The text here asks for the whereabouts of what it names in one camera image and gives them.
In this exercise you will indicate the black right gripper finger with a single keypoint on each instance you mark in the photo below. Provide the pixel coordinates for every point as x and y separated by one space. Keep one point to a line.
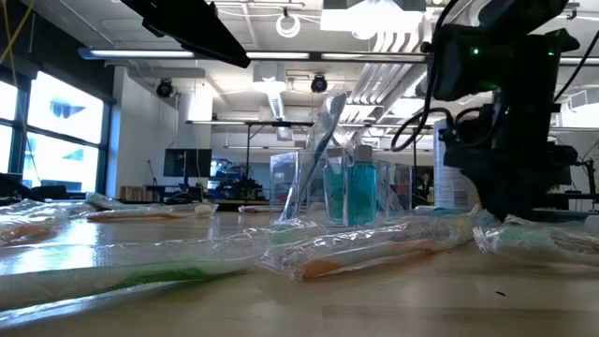
521 201
498 201

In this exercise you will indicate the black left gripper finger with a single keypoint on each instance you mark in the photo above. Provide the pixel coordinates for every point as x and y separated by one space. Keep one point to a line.
196 28

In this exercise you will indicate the small blue mouthwash bottle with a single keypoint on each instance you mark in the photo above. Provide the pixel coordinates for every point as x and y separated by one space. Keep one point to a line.
334 192
362 196

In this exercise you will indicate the clear acrylic organizer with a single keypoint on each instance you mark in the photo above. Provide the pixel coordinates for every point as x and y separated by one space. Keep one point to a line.
285 187

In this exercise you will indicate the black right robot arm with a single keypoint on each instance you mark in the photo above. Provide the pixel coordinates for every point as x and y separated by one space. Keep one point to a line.
505 65

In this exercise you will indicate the white wipes canister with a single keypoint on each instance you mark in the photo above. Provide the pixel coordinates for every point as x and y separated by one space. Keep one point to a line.
451 187

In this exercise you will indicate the dark computer monitor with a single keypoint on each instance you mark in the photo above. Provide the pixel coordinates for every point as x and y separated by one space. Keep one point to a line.
187 163

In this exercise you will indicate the large window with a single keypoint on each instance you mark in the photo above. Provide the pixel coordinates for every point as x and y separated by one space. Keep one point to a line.
65 112

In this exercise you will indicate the background robot workstation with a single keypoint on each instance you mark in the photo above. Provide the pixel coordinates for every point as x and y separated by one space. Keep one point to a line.
238 187

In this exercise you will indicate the stack of wooden blocks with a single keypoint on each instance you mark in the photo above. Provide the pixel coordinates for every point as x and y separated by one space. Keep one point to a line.
135 193

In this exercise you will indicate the square ceiling light panel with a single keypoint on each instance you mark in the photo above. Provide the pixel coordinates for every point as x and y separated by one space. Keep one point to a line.
374 19

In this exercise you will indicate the black aluminium table frame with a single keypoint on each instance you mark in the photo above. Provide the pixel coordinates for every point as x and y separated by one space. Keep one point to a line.
571 213

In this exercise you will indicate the black ceiling camera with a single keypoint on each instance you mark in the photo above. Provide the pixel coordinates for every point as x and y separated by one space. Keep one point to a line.
318 84
165 89

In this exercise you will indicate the black background gantry frame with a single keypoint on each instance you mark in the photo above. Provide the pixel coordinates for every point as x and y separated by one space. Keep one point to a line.
248 150

